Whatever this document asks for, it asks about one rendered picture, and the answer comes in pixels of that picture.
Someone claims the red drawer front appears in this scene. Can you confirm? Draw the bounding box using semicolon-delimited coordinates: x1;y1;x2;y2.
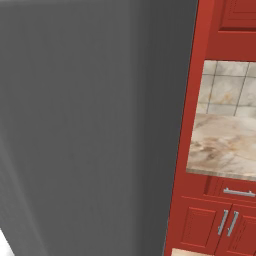
211;176;256;203

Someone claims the silver cupboard door handle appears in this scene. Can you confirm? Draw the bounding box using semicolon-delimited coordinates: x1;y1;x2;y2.
226;210;240;238
217;209;230;236

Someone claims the silver drawer handle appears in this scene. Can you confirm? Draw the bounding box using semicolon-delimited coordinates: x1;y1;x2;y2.
222;187;256;198

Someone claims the grey fridge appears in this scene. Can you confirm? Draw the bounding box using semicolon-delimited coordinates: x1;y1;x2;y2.
0;0;200;256

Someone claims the red base cupboard door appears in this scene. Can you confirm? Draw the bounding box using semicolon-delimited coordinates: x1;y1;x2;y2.
177;196;234;255
214;203;256;256

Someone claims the red fridge housing panel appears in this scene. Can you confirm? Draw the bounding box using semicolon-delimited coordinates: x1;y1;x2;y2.
162;0;256;256

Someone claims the red wall cupboard door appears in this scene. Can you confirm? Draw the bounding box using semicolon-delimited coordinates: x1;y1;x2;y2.
218;0;256;32

